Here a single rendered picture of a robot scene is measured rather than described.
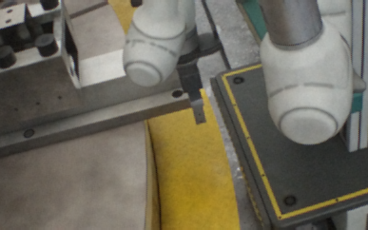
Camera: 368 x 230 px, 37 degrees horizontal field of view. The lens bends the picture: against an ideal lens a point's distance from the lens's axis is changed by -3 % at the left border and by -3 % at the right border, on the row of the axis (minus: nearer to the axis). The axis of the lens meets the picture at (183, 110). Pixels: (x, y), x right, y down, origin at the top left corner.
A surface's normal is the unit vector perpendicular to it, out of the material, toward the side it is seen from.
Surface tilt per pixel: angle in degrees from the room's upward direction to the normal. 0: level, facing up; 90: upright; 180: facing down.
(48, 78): 90
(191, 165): 0
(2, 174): 0
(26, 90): 90
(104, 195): 0
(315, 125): 97
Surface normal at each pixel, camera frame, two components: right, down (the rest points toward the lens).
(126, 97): 0.17, 0.66
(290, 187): -0.18, -0.70
